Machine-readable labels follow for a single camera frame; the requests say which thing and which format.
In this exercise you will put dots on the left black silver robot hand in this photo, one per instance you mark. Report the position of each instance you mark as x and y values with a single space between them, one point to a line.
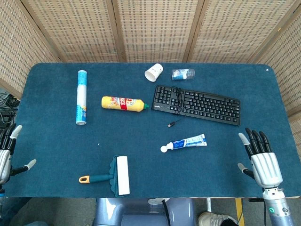
5 160

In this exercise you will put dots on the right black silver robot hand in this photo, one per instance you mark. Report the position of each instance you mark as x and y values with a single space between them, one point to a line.
265 167

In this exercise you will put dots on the blue and white toothpaste tube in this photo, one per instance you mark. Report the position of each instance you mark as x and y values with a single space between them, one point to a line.
188 142

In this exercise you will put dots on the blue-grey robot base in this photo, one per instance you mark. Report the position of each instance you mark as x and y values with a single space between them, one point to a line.
141 212

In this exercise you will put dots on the yellow sauce bottle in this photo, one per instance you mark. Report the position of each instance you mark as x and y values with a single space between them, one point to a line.
117 103

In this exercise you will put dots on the blue felt table mat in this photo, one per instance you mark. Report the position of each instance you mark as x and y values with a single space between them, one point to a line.
58 146

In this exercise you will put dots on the white table leg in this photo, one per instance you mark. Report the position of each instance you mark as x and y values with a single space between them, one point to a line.
208 204

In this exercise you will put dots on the white sneaker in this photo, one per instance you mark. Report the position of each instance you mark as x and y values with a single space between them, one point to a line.
211 219

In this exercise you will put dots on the black computer keyboard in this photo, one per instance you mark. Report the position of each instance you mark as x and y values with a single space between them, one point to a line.
207 106

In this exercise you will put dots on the blue and white cylinder roll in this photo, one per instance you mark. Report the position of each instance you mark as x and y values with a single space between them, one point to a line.
81 99

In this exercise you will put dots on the teal lint roller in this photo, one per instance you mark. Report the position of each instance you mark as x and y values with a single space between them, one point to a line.
122 174

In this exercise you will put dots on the clear bottle with blue label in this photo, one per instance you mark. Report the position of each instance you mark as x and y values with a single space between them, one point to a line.
182 74

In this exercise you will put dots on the white paper cup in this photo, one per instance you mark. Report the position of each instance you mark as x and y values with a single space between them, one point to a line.
154 71

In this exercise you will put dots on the bamboo folding screen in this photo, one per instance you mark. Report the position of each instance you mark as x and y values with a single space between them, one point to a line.
155 28

